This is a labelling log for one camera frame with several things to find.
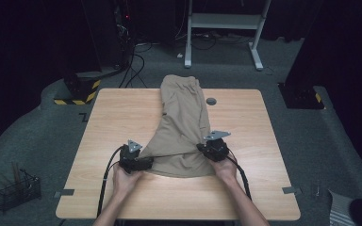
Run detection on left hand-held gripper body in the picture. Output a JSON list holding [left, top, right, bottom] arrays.
[[118, 139, 144, 174]]

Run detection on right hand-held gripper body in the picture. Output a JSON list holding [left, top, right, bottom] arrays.
[[202, 130, 232, 163]]

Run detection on khaki shorts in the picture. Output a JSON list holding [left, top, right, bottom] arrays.
[[138, 74, 217, 179]]

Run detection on person's right hand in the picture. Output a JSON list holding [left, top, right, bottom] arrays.
[[209, 153, 239, 186]]

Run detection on grey tape strip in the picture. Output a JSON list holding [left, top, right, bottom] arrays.
[[281, 186, 303, 195], [54, 188, 75, 199]]

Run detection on black yellow striped stand base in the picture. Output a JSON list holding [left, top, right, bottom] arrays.
[[54, 70, 102, 106]]

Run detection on black stand base yellow mark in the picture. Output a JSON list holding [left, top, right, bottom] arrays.
[[277, 82, 325, 110]]

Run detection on grey striped cloth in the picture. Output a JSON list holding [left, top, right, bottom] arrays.
[[327, 189, 359, 226]]

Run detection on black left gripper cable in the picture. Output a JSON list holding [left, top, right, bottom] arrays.
[[96, 145, 126, 218]]

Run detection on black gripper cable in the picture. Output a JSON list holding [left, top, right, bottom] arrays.
[[225, 154, 253, 202], [96, 145, 126, 218]]

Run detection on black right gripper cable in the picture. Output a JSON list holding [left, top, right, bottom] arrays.
[[225, 154, 253, 202]]

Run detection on black floor cables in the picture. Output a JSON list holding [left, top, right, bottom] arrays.
[[118, 43, 154, 89]]

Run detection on cable bundle under stand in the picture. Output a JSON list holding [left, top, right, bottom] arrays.
[[175, 29, 253, 51]]

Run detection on black wire basket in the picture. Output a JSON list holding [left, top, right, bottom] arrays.
[[0, 169, 42, 213]]

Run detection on white metal stand frame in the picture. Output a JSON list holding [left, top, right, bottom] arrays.
[[183, 0, 272, 72]]

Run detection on dark equipment rack with wires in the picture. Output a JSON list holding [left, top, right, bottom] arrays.
[[112, 0, 135, 48]]

